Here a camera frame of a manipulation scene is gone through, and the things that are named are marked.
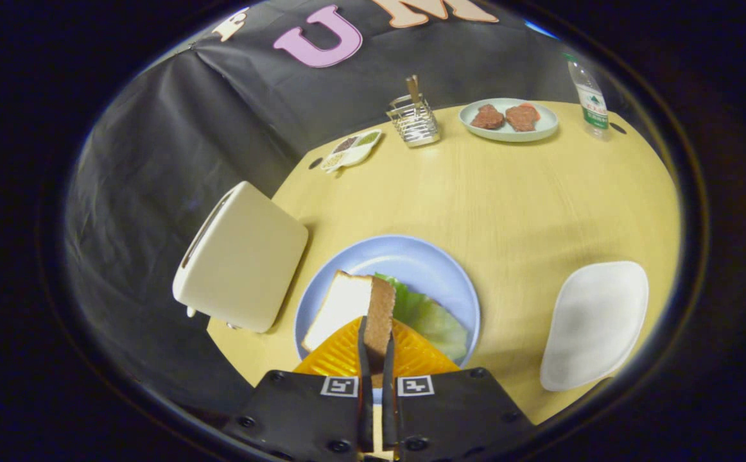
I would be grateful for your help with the green lettuce leaf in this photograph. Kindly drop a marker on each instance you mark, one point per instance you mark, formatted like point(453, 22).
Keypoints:
point(431, 321)

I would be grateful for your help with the divided white condiment dish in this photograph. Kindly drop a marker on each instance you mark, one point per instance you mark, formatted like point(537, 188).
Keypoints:
point(354, 151)

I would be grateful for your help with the clear water bottle green cap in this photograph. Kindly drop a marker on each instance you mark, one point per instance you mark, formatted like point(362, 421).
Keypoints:
point(593, 106)

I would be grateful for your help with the brown meat patty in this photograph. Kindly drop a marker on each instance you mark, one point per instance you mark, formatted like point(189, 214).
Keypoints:
point(488, 117)
point(522, 117)

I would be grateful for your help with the white oblong plate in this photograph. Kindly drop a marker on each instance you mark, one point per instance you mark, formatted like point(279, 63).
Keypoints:
point(594, 321)

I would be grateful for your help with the bread slice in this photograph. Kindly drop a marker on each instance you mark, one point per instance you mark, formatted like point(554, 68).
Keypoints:
point(341, 308)

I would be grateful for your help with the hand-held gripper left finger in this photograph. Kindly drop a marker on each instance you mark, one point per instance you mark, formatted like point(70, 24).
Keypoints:
point(366, 417)

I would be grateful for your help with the cream toaster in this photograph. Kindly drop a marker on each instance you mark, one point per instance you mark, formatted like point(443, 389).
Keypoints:
point(244, 256)

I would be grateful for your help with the blue round plate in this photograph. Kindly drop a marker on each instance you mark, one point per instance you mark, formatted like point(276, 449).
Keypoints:
point(405, 256)

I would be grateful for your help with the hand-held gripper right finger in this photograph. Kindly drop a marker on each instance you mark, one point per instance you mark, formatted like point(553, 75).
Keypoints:
point(388, 417)

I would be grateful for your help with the wooden chopsticks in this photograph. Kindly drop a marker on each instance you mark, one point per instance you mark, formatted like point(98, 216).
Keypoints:
point(414, 90)

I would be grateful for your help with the pale green plate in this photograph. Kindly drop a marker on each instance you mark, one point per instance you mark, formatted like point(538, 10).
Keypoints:
point(508, 135)

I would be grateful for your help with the black backdrop cloth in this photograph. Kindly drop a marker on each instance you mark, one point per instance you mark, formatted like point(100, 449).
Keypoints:
point(155, 167)

